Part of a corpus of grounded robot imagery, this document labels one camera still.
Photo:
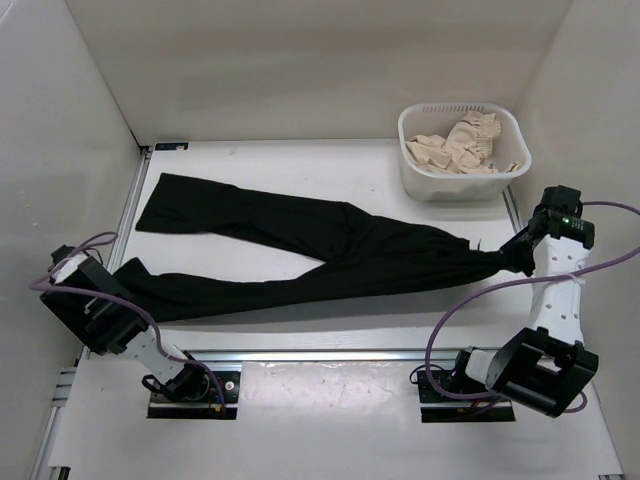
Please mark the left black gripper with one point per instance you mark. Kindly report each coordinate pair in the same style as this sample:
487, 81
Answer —
90, 308

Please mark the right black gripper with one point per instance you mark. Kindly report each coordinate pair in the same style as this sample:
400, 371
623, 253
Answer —
512, 258

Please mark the black trousers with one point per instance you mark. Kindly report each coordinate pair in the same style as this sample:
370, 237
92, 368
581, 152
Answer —
359, 254

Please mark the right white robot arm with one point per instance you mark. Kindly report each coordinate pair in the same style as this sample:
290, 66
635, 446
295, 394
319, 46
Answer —
545, 366

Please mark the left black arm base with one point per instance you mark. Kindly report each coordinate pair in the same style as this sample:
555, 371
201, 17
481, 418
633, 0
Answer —
192, 395

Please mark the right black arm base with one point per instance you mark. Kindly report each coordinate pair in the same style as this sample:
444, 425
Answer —
438, 409

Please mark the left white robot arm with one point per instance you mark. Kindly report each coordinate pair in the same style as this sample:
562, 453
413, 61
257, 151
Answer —
163, 361

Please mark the beige trousers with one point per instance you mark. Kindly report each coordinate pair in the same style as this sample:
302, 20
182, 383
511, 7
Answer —
466, 150

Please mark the white plastic basket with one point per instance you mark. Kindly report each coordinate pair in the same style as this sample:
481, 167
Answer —
510, 153

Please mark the dark label sticker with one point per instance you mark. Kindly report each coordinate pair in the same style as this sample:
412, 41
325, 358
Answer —
171, 146

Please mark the front aluminium table rail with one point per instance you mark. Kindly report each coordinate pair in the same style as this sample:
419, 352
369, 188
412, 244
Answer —
309, 355

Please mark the left aluminium table rail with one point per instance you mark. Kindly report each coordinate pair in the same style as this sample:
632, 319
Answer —
125, 226

